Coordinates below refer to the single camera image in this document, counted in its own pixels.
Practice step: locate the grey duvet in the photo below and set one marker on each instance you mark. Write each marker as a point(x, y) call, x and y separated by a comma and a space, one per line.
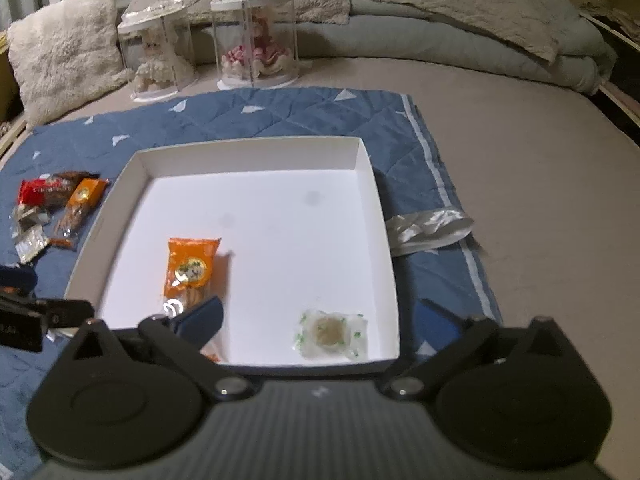
point(390, 30)

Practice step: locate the silver plastic bag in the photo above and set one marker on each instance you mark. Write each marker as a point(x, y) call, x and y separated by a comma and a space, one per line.
point(430, 227)

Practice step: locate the orange snack packet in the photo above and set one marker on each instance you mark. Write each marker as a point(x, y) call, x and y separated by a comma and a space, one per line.
point(82, 202)
point(192, 265)

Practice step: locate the gold foil snack packet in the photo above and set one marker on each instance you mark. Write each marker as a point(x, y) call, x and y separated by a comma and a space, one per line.
point(31, 245)

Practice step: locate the white cardboard box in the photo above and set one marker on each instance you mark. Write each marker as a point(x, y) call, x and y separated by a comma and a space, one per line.
point(260, 240)

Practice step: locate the blue quilted blanket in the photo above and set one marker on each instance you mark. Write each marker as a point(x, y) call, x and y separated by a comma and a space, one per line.
point(300, 115)

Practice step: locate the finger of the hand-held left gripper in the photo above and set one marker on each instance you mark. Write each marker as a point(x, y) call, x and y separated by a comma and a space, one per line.
point(17, 277)
point(65, 312)

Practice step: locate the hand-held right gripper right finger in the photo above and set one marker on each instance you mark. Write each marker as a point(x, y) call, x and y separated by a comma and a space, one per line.
point(437, 324)

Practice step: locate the red snack packet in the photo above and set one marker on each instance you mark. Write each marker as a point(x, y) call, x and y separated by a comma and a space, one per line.
point(35, 191)

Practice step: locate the brown snack packet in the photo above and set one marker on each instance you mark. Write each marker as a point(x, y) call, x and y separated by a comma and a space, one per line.
point(70, 180)

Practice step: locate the silver foil snack packet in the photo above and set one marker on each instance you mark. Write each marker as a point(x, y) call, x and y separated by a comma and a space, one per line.
point(31, 214)

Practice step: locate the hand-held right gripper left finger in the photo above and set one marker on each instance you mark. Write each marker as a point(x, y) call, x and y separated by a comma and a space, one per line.
point(202, 321)

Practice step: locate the clear green-print snack packet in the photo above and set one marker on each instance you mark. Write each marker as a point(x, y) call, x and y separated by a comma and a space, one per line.
point(330, 332)

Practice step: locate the white fluffy pillow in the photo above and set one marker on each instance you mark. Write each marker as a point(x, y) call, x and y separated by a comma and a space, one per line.
point(65, 55)

